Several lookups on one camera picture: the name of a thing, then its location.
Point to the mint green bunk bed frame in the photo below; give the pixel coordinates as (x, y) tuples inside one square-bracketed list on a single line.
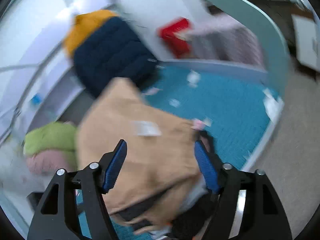
[(262, 30)]

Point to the yellow and navy puffer jacket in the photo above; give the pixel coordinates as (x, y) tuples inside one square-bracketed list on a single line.
[(112, 50)]

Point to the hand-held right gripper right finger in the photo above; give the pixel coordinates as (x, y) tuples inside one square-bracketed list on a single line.
[(206, 167)]

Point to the small blue box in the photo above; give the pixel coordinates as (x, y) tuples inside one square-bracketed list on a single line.
[(36, 99)]

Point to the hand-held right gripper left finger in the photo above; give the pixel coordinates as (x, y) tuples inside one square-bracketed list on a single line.
[(115, 166)]

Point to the red cartoon cushion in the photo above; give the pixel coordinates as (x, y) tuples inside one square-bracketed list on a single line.
[(176, 36)]

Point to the tan button-up jacket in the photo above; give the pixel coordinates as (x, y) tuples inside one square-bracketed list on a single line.
[(150, 160)]

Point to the pink quilt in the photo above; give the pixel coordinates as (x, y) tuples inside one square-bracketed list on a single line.
[(50, 162)]

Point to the green quilt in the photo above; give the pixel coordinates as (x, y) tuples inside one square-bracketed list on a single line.
[(52, 137)]

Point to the lavender wall shelf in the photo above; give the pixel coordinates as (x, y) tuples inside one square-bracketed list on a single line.
[(62, 87)]

